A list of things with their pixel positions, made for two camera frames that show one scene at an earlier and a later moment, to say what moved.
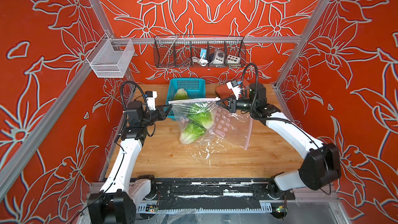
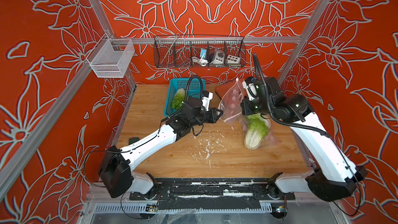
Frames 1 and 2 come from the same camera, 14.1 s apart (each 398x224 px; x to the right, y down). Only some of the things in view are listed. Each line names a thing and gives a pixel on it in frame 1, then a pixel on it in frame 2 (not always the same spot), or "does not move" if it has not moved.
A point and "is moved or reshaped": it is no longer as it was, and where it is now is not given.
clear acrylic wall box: [109, 57] does not move
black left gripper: [161, 114] to [213, 118]
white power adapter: [219, 57] does not move
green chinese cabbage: [200, 119] is moved or reshaped
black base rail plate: [215, 194] does not move
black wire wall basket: [199, 52] does not move
